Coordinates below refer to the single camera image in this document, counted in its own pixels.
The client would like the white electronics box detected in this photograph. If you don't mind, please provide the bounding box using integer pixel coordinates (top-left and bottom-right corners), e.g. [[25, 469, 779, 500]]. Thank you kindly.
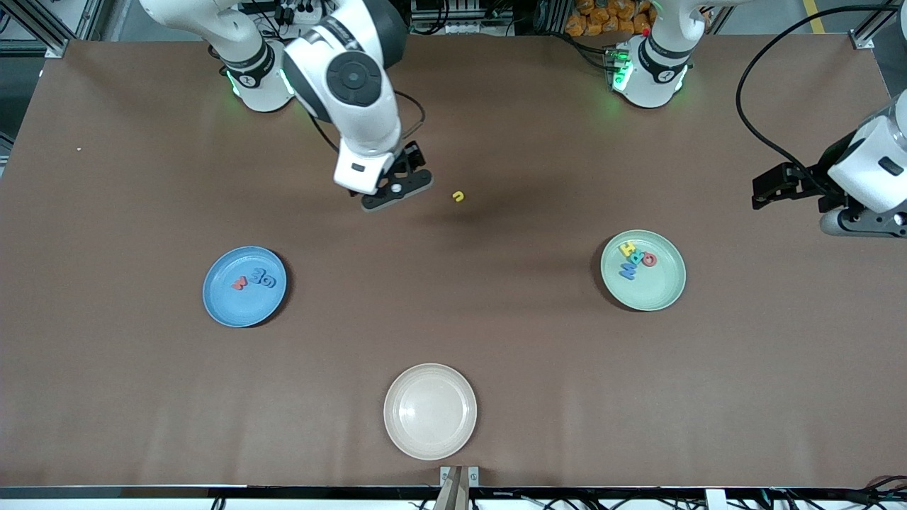
[[410, 0, 514, 36]]

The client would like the beige plate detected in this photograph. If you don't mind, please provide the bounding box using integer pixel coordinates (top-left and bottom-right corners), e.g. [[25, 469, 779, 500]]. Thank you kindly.
[[383, 363, 478, 462]]

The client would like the aluminium frame profile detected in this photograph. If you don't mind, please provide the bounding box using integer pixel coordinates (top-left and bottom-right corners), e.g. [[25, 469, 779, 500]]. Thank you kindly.
[[850, 0, 907, 50], [0, 0, 107, 59]]

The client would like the bag of orange items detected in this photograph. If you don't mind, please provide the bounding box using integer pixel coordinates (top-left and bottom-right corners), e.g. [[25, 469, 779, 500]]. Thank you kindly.
[[565, 0, 654, 38]]

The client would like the green plate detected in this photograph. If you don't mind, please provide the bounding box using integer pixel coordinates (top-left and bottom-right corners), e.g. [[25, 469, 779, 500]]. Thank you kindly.
[[599, 229, 687, 312]]

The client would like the white multi-socket strip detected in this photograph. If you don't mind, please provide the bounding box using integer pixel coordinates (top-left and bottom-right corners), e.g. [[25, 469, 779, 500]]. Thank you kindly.
[[273, 2, 325, 26]]

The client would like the red black cable bundle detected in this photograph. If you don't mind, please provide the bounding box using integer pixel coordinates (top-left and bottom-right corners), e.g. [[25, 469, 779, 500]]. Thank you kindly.
[[836, 475, 907, 507]]

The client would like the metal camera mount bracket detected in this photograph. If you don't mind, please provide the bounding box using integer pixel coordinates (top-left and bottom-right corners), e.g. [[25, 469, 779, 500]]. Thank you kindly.
[[434, 465, 480, 510]]

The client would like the brown table cover sheet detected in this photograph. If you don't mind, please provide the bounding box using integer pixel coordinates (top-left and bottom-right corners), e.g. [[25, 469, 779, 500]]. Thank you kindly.
[[0, 34, 907, 491]]

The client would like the blue plate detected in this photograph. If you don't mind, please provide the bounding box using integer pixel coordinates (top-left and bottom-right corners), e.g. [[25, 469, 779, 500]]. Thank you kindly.
[[202, 245, 288, 329]]

